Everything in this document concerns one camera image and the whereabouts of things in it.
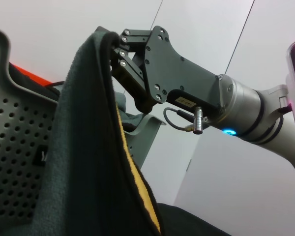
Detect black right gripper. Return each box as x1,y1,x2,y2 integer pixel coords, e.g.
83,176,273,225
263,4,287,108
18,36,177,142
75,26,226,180
110,25,224,118

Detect grey and yellow towel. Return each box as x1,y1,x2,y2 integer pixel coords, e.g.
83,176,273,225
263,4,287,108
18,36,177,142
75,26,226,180
30,30,163,236

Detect grey perforated storage basket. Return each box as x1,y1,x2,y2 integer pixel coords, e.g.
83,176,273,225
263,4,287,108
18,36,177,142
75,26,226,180
0,25,167,225

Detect black tablecloth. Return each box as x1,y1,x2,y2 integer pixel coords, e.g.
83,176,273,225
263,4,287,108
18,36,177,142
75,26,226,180
156,202,235,236

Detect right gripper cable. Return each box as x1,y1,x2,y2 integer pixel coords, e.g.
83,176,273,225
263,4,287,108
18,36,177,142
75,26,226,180
163,106,209,135

